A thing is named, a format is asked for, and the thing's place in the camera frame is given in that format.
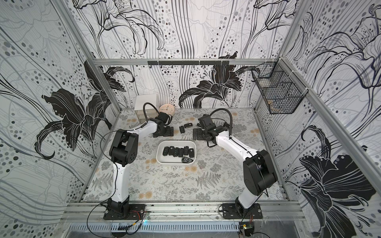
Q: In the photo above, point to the black car key front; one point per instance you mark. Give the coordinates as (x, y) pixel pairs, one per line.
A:
(176, 152)

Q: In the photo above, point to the silver black bmw key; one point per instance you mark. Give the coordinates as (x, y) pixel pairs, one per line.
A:
(187, 160)

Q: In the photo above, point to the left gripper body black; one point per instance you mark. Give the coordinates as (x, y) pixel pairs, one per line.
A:
(164, 131)

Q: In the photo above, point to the black wall rail bar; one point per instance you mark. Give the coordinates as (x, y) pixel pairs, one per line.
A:
(188, 62)

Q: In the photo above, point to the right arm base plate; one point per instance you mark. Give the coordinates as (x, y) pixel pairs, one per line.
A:
(232, 211)

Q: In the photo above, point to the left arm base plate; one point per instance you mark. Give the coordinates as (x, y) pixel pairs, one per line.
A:
(129, 212)

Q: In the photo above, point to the white cable duct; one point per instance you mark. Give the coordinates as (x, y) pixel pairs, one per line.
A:
(157, 227)

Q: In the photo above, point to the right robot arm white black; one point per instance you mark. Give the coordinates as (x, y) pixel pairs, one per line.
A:
(258, 168)

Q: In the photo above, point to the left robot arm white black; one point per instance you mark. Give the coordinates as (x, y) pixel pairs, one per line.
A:
(124, 150)

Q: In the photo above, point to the pink round alarm clock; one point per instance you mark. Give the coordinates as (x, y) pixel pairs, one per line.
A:
(168, 109)

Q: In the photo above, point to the black wire wall basket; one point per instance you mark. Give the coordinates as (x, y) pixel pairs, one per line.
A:
(279, 92)

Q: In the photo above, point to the white storage tray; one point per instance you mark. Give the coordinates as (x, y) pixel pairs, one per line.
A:
(163, 158)

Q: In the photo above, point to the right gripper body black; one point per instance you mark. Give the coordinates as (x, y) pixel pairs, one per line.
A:
(203, 134)

